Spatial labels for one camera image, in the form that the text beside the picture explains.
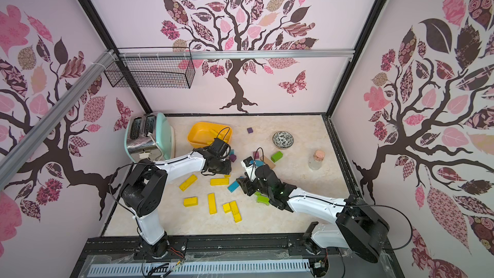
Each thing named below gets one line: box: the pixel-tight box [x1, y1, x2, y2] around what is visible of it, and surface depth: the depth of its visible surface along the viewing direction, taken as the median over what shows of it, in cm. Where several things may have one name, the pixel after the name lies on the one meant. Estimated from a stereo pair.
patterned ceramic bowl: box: [272, 131, 294, 149], surface depth 108 cm
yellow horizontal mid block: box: [209, 177, 230, 186], surface depth 93 cm
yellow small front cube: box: [222, 202, 231, 214], surface depth 83 cm
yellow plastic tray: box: [187, 121, 233, 149], surface depth 112 cm
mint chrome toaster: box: [124, 111, 175, 163], surface depth 91 cm
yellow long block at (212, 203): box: [207, 193, 218, 215], surface depth 85 cm
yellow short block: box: [183, 196, 199, 208], surface depth 86 cm
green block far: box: [270, 150, 284, 163], surface depth 102 cm
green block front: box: [254, 192, 271, 206], surface depth 87 cm
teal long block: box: [227, 180, 240, 194], surface depth 92 cm
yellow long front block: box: [228, 200, 243, 224], surface depth 83 cm
